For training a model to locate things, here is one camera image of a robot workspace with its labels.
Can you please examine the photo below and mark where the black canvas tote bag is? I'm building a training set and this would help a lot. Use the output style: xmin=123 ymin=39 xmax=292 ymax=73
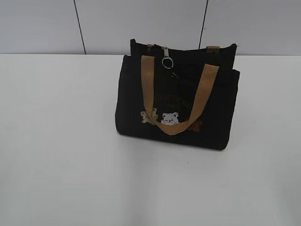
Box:
xmin=115 ymin=39 xmax=240 ymax=150

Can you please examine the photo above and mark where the silver keyring clasp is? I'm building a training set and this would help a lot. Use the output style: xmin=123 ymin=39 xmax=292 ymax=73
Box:
xmin=161 ymin=46 xmax=174 ymax=70

